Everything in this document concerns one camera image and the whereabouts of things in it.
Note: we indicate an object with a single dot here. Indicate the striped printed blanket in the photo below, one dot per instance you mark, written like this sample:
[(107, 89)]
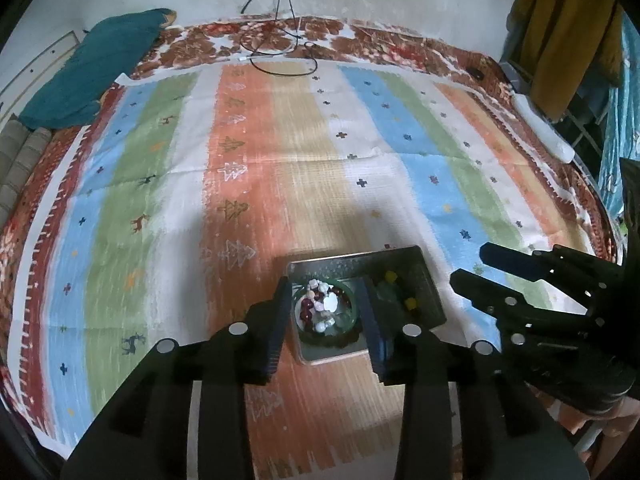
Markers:
[(300, 185)]

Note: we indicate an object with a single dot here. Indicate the metal tray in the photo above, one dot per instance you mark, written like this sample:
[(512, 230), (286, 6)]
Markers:
[(340, 265)]

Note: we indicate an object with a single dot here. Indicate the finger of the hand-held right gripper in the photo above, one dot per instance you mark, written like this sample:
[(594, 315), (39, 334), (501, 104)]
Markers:
[(500, 302), (540, 267)]

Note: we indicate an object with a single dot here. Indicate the small black device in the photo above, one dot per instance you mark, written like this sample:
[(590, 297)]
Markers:
[(475, 73)]

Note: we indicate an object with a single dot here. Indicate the striped patterned rug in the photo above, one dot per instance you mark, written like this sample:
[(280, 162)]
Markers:
[(400, 45)]

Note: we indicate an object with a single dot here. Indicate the white long object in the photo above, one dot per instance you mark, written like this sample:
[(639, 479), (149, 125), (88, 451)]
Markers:
[(542, 127)]

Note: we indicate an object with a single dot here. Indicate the person's leg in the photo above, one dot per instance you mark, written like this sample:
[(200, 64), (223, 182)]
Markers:
[(617, 425)]

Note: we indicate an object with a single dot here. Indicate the green jade bangle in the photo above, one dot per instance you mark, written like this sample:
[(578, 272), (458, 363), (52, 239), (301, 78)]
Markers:
[(350, 327)]

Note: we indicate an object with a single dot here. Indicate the teal patterned cloth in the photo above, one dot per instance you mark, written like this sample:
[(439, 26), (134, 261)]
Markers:
[(622, 135)]

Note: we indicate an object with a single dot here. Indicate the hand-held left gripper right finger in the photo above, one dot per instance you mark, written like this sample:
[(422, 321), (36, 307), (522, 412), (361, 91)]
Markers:
[(372, 330)]

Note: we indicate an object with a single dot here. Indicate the grey metal rack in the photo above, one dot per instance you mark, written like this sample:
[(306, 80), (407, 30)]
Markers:
[(580, 125)]

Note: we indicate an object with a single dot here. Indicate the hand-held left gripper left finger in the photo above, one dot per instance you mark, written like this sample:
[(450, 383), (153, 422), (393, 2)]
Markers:
[(281, 320)]

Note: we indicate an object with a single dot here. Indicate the striped cushion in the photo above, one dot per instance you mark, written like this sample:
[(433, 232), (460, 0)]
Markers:
[(25, 155)]

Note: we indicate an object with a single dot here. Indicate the yellow hanging garment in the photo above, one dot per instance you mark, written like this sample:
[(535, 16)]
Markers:
[(565, 25)]

